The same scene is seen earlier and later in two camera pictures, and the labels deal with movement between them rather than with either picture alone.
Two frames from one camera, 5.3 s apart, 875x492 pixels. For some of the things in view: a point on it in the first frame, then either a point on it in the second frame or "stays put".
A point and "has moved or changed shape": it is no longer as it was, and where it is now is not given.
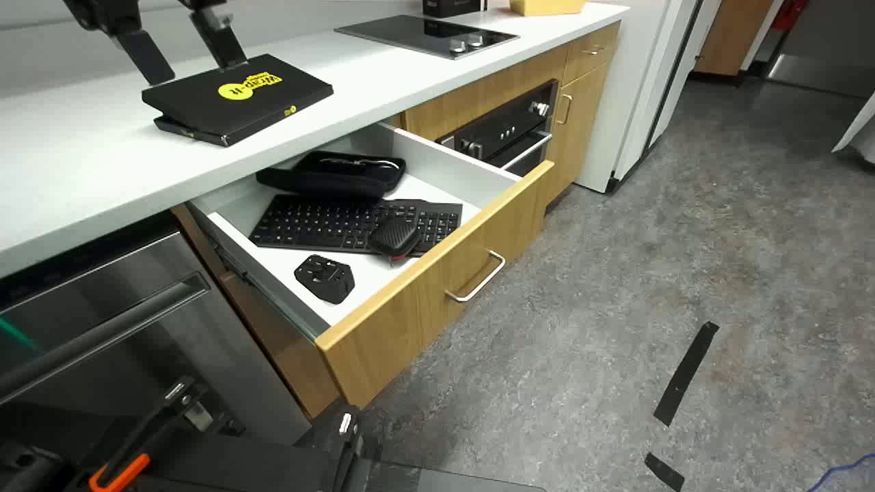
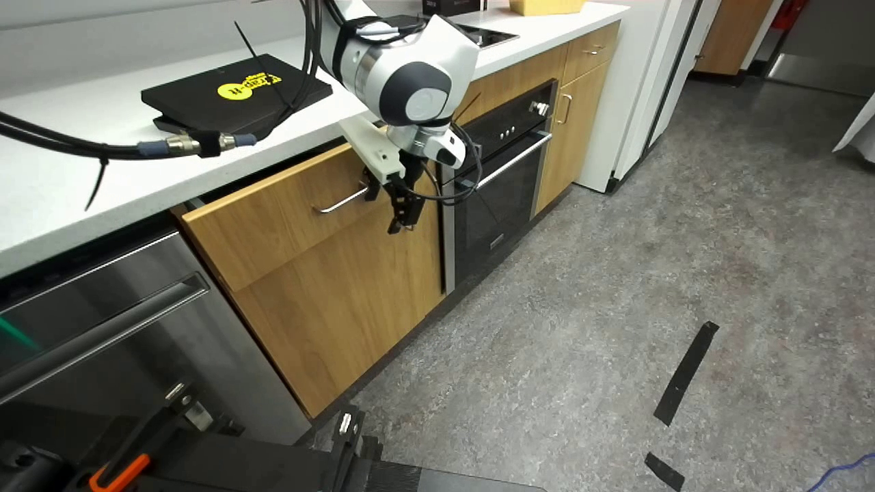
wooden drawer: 372,241 has moved or changed shape
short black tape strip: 663,471 stays put
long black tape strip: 683,375 stays put
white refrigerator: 649,62 stays put
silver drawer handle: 481,282 -> 321,213
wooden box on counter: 547,6 stays put
